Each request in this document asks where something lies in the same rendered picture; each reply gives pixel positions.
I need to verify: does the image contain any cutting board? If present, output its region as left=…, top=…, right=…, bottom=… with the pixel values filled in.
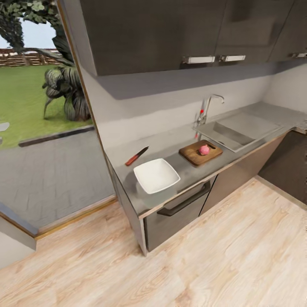
left=179, top=139, right=223, bottom=166

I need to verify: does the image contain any parer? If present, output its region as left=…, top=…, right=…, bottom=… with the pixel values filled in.
left=126, top=147, right=147, bottom=166

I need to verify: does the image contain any bowl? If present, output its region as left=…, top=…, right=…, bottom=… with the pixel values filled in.
left=134, top=159, right=180, bottom=194

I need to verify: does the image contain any vidalia onion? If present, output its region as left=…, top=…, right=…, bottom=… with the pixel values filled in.
left=200, top=145, right=210, bottom=154

